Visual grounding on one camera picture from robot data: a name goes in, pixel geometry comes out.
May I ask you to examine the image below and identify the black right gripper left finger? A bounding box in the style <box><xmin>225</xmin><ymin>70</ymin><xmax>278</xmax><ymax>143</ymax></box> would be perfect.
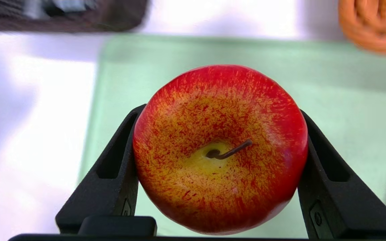
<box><xmin>55</xmin><ymin>104</ymin><xmax>146</xmax><ymax>235</ymax></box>

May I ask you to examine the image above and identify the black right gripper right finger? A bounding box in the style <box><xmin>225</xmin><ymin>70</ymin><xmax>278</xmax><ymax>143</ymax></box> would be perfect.
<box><xmin>297</xmin><ymin>110</ymin><xmax>386</xmax><ymax>239</ymax></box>

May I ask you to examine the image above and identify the red apple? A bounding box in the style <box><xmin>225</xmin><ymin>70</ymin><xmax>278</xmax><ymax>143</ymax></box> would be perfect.
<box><xmin>132</xmin><ymin>64</ymin><xmax>309</xmax><ymax>235</ymax></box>

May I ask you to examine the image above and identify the orange wicker basket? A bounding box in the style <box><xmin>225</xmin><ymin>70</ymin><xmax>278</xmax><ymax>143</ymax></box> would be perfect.
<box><xmin>338</xmin><ymin>0</ymin><xmax>386</xmax><ymax>57</ymax></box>

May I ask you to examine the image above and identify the dark brown wicker basket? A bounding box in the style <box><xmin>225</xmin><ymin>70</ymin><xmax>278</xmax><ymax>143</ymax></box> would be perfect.
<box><xmin>0</xmin><ymin>0</ymin><xmax>150</xmax><ymax>33</ymax></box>

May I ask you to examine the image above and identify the light green plastic tray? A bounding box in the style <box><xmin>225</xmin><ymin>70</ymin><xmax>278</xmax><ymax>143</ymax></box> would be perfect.
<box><xmin>78</xmin><ymin>33</ymin><xmax>386</xmax><ymax>239</ymax></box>

